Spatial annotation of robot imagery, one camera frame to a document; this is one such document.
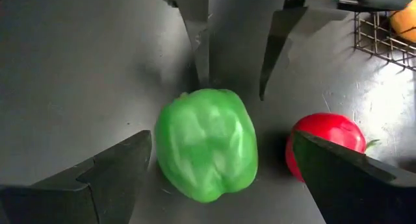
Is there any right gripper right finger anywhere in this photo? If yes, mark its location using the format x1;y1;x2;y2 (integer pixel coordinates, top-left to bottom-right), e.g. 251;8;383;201
292;130;416;224

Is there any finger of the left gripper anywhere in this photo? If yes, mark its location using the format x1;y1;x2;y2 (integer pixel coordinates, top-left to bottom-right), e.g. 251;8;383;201
159;0;211;89
258;5;309;102

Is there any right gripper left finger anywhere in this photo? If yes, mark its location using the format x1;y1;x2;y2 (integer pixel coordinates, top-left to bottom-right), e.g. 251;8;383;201
0;129;153;224

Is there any green bell pepper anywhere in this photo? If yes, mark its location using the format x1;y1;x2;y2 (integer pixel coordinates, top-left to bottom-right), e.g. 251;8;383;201
154;88;259;204

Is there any yellow lemon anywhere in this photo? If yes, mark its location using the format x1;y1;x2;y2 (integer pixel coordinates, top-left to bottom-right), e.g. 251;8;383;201
389;0;416;44

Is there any bronze wire basket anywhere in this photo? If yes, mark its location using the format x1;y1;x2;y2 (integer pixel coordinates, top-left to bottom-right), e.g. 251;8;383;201
353;10;416;72

